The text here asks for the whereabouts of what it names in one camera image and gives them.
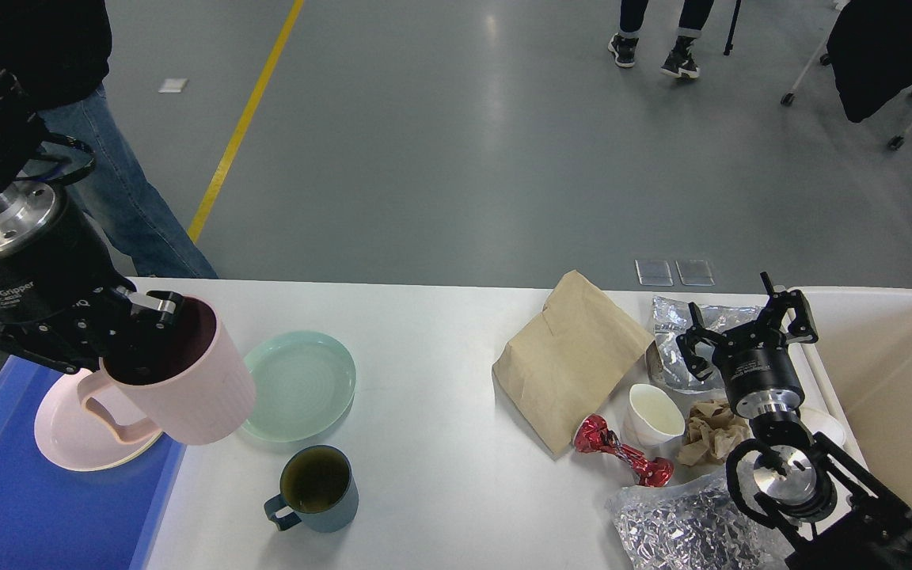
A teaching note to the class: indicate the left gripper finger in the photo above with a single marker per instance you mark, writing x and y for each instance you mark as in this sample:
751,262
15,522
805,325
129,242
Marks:
144,332
65,342

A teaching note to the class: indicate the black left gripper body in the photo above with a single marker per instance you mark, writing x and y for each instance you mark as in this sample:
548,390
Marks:
51,259

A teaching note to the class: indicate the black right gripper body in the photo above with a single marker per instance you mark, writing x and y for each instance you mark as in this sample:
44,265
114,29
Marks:
758,374

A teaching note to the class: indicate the pink mug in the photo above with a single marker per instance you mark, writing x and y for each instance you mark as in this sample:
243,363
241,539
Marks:
199,392

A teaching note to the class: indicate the light green plate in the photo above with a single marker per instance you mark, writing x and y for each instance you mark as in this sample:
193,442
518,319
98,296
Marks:
305,381

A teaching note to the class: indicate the dark teal mug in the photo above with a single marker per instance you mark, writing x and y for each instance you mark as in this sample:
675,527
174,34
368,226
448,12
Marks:
316,488

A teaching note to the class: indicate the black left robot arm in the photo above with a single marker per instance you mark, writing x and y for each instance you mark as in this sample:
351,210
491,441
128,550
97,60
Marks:
29,151

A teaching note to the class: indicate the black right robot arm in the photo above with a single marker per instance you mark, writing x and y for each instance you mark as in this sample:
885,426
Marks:
833,512

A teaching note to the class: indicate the crumpled brown paper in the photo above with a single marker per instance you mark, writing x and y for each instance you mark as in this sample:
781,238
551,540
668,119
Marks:
713,431

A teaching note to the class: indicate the white lid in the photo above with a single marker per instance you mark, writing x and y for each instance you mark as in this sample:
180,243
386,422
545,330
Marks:
818,421

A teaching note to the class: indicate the pink plate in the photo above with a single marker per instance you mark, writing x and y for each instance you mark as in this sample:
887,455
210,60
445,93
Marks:
72,438

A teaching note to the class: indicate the beige plastic bin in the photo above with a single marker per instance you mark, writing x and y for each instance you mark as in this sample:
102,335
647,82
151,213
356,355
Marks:
864,361

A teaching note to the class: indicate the white paper cup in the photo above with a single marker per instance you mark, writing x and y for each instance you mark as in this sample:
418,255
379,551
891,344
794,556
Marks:
651,417

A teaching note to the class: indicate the red foil wrapper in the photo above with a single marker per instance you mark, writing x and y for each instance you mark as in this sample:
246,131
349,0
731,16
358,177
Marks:
594,435

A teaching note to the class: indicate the brown paper bag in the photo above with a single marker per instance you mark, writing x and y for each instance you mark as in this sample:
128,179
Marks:
563,365

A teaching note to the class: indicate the crumpled silver foil bag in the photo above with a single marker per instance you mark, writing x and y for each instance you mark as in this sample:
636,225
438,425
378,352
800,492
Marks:
694,525

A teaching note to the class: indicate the blue plastic tray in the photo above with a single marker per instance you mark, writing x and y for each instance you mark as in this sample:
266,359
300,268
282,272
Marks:
53,518

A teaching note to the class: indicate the person in black and jeans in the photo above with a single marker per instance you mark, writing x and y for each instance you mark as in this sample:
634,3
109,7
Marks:
59,52

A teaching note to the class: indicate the black jacket on chair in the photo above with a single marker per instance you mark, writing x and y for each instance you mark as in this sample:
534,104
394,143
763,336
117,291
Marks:
869,51

